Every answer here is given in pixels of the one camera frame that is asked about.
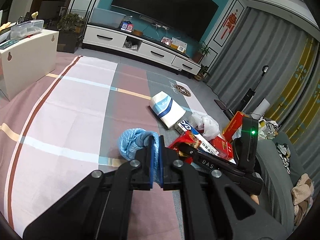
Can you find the grey window curtains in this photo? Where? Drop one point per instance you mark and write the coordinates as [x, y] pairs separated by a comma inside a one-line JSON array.
[[281, 62]]

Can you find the light blue plastic bag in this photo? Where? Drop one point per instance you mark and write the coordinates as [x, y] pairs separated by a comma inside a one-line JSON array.
[[134, 139]]

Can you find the clear plastic organizer box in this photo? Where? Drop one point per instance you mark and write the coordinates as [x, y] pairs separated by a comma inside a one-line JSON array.
[[24, 29]]

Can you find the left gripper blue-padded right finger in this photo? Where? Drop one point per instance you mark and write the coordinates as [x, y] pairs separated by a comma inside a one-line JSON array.
[[213, 207]]

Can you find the black upright vacuum cleaner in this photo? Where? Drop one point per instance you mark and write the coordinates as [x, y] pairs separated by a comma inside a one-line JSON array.
[[251, 92]]

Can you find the dark planter with plants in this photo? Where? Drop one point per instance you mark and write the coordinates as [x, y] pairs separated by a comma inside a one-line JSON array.
[[71, 29]]

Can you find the white tv cabinet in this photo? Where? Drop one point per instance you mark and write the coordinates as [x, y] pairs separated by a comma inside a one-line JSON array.
[[113, 39]]

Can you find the potted plant by cabinet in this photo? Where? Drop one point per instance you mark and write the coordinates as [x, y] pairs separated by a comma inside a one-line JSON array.
[[202, 73]]

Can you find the white plastic bag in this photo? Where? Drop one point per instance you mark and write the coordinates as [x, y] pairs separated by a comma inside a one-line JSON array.
[[205, 125]]

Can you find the white blue ointment box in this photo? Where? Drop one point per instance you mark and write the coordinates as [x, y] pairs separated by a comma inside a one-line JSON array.
[[184, 126]]

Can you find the red snack wrapper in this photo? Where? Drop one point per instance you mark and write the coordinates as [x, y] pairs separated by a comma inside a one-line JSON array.
[[188, 138]]

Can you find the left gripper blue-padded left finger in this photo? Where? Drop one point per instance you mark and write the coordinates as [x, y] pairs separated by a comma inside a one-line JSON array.
[[98, 207]]

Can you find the white paper roll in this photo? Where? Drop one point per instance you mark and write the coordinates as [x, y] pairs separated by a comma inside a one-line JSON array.
[[260, 110]]

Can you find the red chinese knot decoration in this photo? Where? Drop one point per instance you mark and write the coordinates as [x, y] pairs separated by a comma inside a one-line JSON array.
[[229, 23]]

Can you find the large black television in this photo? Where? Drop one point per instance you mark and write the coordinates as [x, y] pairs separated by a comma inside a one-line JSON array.
[[191, 17]]

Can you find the red orange shopping bag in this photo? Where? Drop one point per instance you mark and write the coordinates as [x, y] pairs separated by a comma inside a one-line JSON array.
[[233, 126]]

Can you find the red cigarette carton box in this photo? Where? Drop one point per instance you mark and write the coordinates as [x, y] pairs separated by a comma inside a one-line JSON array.
[[224, 148]]

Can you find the person's right hand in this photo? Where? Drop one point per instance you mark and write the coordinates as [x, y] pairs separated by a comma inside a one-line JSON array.
[[254, 198]]

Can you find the grey sofa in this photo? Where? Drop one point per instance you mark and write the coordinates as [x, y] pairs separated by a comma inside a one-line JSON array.
[[287, 193]]

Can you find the potted plant on cabinet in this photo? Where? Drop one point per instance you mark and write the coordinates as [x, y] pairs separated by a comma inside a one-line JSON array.
[[201, 51]]

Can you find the plaid table cloth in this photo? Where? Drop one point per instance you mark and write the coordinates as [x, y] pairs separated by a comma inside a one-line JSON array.
[[66, 125]]

